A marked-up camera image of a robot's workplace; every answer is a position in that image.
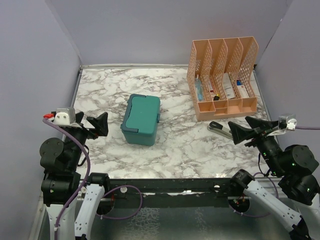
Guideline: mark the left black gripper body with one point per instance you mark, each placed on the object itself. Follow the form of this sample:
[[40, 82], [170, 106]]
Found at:
[[81, 134]]

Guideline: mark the teal medicine kit box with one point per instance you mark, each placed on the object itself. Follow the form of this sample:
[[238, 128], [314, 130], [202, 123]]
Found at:
[[141, 118]]

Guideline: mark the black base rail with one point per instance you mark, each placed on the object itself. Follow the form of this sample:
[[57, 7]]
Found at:
[[171, 192]]

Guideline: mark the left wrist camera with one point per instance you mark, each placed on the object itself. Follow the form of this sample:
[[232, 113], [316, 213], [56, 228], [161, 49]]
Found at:
[[63, 117]]

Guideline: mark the peach file organizer rack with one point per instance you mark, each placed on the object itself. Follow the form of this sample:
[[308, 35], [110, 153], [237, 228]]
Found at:
[[209, 60]]

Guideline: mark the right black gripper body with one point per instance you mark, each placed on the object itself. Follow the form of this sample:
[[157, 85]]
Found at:
[[267, 144]]

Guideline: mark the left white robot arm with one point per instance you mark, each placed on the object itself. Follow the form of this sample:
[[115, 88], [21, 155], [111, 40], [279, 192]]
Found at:
[[71, 201]]

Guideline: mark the blue item in rack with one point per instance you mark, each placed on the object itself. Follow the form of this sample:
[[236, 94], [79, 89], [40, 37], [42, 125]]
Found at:
[[199, 89]]

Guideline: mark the white red medicine box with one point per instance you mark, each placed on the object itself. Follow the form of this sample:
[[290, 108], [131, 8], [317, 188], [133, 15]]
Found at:
[[242, 89]]

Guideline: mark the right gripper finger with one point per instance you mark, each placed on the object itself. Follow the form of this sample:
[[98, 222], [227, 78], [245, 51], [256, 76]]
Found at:
[[262, 124], [240, 133]]

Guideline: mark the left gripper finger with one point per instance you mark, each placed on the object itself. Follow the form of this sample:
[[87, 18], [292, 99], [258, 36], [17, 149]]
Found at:
[[100, 125], [78, 117]]

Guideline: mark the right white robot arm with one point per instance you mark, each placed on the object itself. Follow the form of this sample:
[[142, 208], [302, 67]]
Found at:
[[294, 166]]

